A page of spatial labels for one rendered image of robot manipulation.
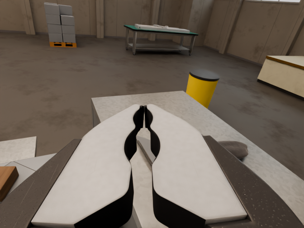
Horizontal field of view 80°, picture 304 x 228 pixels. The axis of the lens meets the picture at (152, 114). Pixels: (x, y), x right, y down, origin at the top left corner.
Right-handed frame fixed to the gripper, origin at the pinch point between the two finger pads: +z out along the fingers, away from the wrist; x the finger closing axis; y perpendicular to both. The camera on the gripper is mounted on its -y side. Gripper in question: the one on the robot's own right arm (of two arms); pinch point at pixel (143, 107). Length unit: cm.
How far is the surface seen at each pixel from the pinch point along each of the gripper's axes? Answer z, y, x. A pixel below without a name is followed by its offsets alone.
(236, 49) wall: 835, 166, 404
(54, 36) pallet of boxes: 620, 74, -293
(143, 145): 41, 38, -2
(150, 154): 37, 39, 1
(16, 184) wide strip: 37, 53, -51
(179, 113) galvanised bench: 72, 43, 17
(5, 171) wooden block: 39, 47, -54
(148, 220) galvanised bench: 15.5, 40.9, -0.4
